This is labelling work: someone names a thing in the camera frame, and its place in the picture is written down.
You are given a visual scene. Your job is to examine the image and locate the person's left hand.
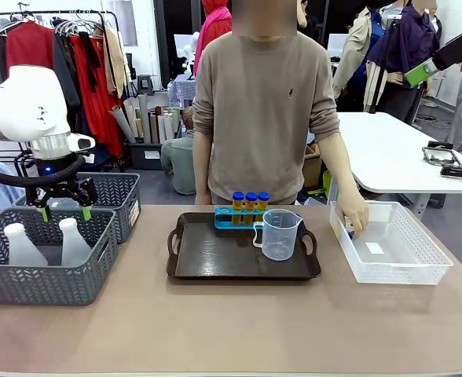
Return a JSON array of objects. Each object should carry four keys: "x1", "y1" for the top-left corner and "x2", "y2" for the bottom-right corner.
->
[{"x1": 336, "y1": 193, "x2": 371, "y2": 240}]

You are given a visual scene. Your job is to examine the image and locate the black clothes rack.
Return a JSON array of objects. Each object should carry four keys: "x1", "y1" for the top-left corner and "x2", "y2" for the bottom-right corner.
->
[{"x1": 0, "y1": 9, "x2": 123, "y2": 180}]

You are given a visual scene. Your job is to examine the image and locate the grey woven plastic basket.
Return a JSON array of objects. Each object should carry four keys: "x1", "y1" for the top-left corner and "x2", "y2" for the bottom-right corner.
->
[
  {"x1": 13, "y1": 171, "x2": 142, "y2": 245},
  {"x1": 0, "y1": 207, "x2": 119, "y2": 307}
]

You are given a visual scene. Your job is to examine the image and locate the seated person in green-grey jacket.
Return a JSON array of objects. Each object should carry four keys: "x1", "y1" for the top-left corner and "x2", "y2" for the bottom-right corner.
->
[{"x1": 160, "y1": 105, "x2": 198, "y2": 196}]

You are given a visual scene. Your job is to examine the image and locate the small black device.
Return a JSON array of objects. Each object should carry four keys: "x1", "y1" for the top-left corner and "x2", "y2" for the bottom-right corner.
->
[{"x1": 440, "y1": 164, "x2": 462, "y2": 180}]

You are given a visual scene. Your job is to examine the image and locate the white perforated plastic basket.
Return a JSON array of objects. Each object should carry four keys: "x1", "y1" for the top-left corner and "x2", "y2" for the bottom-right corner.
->
[{"x1": 328, "y1": 199, "x2": 455, "y2": 285}]

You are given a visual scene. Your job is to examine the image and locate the white background table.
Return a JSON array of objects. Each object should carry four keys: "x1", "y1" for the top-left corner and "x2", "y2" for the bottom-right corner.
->
[{"x1": 335, "y1": 111, "x2": 462, "y2": 195}]

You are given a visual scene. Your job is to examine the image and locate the person's beige sweater torso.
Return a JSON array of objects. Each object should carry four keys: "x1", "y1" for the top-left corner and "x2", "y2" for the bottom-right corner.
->
[{"x1": 191, "y1": 31, "x2": 342, "y2": 206}]

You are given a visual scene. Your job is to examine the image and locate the red hanging dress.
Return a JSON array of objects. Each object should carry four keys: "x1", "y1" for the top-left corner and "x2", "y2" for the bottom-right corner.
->
[{"x1": 68, "y1": 33, "x2": 124, "y2": 158}]

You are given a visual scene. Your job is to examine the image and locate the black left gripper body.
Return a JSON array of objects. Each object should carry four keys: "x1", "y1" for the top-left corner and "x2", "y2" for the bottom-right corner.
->
[{"x1": 25, "y1": 152, "x2": 99, "y2": 210}]

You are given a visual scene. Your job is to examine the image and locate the tall grey paper roll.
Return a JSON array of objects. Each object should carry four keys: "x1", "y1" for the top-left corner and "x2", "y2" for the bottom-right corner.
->
[{"x1": 137, "y1": 93, "x2": 153, "y2": 145}]

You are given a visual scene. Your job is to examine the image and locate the white frosted plastic bottle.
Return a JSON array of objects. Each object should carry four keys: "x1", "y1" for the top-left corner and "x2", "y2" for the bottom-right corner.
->
[
  {"x1": 57, "y1": 217, "x2": 93, "y2": 267},
  {"x1": 3, "y1": 222, "x2": 50, "y2": 267}
]

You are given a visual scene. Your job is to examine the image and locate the grey storage box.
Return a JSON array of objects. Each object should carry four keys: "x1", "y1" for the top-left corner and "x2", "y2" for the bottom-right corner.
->
[{"x1": 129, "y1": 141, "x2": 165, "y2": 171}]

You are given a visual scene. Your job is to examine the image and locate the black serving tray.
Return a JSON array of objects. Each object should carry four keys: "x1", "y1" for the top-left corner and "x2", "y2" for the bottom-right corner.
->
[{"x1": 166, "y1": 211, "x2": 323, "y2": 281}]

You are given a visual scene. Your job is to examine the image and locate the blue test tube rack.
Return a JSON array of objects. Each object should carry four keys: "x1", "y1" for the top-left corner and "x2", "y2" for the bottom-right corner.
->
[{"x1": 214, "y1": 206, "x2": 272, "y2": 231}]

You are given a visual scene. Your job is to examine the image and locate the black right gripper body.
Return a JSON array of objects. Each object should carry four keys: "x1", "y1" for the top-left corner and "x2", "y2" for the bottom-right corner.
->
[{"x1": 431, "y1": 26, "x2": 462, "y2": 72}]

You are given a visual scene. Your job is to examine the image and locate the grey metal frame device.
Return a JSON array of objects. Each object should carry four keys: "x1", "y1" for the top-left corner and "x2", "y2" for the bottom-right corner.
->
[{"x1": 422, "y1": 140, "x2": 462, "y2": 168}]

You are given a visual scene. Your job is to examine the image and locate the white paper roll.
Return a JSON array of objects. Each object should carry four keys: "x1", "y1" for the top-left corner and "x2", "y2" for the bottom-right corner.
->
[{"x1": 156, "y1": 113, "x2": 169, "y2": 144}]

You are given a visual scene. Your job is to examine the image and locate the person's right forearm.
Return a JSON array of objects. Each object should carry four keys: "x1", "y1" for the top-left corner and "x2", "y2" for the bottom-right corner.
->
[{"x1": 192, "y1": 130, "x2": 214, "y2": 197}]

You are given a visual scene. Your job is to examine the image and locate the red hanging jacket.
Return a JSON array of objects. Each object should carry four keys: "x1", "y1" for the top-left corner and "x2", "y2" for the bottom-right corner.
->
[{"x1": 3, "y1": 20, "x2": 57, "y2": 74}]

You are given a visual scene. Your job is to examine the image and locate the mannequin in beige coat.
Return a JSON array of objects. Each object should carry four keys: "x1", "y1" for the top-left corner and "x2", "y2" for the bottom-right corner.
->
[{"x1": 332, "y1": 4, "x2": 385, "y2": 113}]

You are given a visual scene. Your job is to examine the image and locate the beige paper roll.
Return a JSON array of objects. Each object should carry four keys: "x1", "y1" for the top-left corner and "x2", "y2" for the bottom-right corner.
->
[{"x1": 122, "y1": 97, "x2": 142, "y2": 139}]

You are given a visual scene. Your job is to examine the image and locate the brown cardboard box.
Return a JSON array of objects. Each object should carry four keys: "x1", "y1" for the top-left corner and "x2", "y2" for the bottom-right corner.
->
[{"x1": 302, "y1": 144, "x2": 324, "y2": 190}]

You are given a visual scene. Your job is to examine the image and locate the grey step stool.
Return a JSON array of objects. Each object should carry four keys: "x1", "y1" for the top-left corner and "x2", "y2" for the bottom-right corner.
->
[{"x1": 136, "y1": 73, "x2": 155, "y2": 93}]

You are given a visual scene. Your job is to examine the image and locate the mannequin in purple shirt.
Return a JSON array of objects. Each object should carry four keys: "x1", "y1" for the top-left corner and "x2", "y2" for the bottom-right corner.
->
[{"x1": 366, "y1": 2, "x2": 442, "y2": 123}]

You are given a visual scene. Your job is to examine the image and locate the person's left forearm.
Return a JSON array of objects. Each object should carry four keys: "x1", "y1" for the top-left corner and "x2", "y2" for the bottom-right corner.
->
[{"x1": 317, "y1": 132, "x2": 360, "y2": 202}]

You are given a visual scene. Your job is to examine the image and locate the clear plastic measuring beaker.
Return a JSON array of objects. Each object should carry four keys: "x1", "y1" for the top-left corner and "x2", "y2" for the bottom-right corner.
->
[
  {"x1": 252, "y1": 208, "x2": 304, "y2": 262},
  {"x1": 49, "y1": 196, "x2": 82, "y2": 210}
]

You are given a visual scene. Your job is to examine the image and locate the beige hanging garment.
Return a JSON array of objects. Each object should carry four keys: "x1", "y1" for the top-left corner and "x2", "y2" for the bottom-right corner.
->
[{"x1": 103, "y1": 25, "x2": 132, "y2": 99}]

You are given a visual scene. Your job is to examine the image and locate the person in pink top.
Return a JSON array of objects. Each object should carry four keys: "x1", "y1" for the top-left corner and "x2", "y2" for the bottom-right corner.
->
[{"x1": 192, "y1": 0, "x2": 233, "y2": 78}]

